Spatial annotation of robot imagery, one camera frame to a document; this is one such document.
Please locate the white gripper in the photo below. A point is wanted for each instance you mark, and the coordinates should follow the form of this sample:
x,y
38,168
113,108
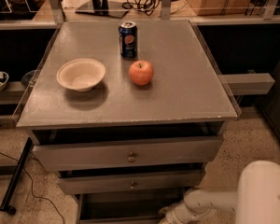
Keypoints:
x,y
174,216

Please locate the grey bottom drawer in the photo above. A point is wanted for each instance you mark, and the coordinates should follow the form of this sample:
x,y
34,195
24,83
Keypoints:
x,y
126,207

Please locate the grey drawer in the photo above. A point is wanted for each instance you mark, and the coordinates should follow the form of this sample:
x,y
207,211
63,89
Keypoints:
x,y
126,207
140,181
128,153

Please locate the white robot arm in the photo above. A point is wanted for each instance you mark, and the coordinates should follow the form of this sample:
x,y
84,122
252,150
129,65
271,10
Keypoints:
x,y
256,200

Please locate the grey middle drawer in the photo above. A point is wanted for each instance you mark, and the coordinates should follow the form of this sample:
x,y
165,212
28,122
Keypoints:
x,y
140,181

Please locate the grey top drawer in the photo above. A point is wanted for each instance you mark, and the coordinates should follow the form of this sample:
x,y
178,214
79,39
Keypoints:
x,y
128,153

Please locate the grey drawer cabinet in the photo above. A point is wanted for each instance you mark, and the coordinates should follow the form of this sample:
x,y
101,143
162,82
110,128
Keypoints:
x,y
185,97

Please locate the red apple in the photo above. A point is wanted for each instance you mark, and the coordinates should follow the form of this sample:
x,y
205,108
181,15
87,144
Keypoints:
x,y
141,72

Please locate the grey metal shelf beam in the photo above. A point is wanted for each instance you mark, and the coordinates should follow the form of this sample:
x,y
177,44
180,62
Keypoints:
x,y
248,84

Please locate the beige paper bowl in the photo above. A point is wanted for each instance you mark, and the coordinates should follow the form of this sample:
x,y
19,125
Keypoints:
x,y
81,74

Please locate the black bar on floor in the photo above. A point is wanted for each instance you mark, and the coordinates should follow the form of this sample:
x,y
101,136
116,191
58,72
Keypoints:
x,y
5,205

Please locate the blue Pepsi can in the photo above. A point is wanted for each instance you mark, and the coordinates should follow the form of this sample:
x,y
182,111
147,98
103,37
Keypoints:
x,y
128,39

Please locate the dark bowl on shelf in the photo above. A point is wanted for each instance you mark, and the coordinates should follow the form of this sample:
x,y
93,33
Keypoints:
x,y
29,79

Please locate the black monitor stand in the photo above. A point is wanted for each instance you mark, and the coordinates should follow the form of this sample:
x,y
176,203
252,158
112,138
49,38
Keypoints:
x,y
103,8

